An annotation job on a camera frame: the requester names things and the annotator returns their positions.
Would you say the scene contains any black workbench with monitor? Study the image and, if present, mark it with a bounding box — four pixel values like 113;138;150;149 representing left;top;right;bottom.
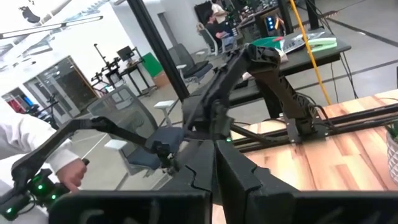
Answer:
90;42;158;98

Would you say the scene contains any yellow strap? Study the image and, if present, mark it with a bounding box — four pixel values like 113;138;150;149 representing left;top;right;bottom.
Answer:
288;0;333;106

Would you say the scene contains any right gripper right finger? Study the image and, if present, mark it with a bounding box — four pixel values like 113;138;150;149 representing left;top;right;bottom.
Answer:
216;139;296;224

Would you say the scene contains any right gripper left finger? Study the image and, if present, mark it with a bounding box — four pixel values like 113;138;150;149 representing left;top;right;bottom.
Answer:
160;139;216;205

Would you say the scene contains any grey mesh office chair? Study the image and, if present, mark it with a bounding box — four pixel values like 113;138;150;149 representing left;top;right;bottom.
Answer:
86;84;187;187

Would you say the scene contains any black box with blue lights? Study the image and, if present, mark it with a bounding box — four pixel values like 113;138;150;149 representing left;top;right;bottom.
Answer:
262;11;286;37

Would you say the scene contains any green board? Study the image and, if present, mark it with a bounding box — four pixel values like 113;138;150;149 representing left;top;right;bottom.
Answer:
142;52;165;78

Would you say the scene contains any person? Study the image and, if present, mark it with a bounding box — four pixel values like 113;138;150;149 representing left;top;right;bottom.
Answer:
0;98;82;224
210;0;231;24
203;9;237;49

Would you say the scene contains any teal bag orange trim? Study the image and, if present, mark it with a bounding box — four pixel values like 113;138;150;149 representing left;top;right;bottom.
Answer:
251;36;282;50

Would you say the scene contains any black side desk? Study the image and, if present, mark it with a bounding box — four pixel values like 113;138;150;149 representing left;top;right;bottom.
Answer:
229;27;352;119

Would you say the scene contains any cardboard box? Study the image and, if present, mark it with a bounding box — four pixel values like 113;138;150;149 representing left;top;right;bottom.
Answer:
153;72;171;88

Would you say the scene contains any black aluminium rig frame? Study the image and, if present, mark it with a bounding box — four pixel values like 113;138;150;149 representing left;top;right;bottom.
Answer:
126;0;398;154

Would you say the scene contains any succulent in white patterned pot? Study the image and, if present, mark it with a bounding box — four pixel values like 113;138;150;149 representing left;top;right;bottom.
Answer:
384;120;398;186

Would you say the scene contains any person's hand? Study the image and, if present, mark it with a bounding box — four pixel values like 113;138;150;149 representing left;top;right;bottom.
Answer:
56;157;88;194

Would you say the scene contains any mint green stapler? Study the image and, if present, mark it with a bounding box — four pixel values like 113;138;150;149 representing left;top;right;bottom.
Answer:
307;37;338;53

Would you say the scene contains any white chair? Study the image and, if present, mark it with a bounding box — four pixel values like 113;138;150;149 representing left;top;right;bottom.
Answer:
196;22;220;57

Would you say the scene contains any grey glossy flat object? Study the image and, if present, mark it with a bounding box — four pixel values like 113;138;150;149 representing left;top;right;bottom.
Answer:
280;30;327;55

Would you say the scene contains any grey padded chair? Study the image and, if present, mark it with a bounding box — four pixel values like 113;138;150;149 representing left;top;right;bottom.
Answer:
167;43;215;85

